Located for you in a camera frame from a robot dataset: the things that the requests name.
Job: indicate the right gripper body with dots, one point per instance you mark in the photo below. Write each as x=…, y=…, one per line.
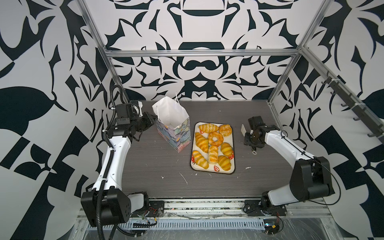
x=249, y=139

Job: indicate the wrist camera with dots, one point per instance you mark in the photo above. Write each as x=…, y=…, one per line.
x=126, y=113
x=255, y=122

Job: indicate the aluminium frame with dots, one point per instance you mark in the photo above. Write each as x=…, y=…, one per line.
x=227, y=61

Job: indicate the ring shaped fake bread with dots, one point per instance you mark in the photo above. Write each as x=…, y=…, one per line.
x=215, y=139

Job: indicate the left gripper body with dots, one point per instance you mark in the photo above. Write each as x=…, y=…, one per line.
x=142, y=122

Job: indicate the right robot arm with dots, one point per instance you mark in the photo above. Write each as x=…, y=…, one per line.
x=311, y=177

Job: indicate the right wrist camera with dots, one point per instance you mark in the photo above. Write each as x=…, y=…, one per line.
x=255, y=122

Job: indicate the strawberry print tray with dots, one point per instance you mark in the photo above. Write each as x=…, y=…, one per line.
x=212, y=168

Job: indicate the wall hook rack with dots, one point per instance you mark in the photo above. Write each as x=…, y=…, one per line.
x=361, y=110

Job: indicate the centre twisted fake bread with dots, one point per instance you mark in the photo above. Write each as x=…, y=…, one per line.
x=213, y=155

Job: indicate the white and steel tongs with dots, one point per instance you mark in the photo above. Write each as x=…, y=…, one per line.
x=247, y=139

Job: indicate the long striped fake croissant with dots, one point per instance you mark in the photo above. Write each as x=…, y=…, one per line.
x=208, y=128

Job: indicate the colourful printed paper bag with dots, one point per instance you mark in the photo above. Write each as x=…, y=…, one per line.
x=173, y=122

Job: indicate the base rail with cable duct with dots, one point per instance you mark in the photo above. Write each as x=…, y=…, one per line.
x=225, y=219

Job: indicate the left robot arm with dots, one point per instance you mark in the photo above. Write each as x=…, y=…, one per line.
x=106, y=204

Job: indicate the bottom right fake croissant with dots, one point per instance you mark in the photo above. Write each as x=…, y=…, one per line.
x=224, y=162

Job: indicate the striped fake bun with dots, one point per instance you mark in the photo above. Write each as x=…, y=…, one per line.
x=227, y=150

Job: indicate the bottom left fake croissant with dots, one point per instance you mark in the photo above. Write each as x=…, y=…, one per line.
x=200, y=160

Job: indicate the knotted fake bread roll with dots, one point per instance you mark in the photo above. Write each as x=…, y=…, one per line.
x=225, y=130

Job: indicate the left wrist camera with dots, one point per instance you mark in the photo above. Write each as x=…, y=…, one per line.
x=126, y=113

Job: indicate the left column fake croissant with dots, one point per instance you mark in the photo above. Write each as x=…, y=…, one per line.
x=202, y=142

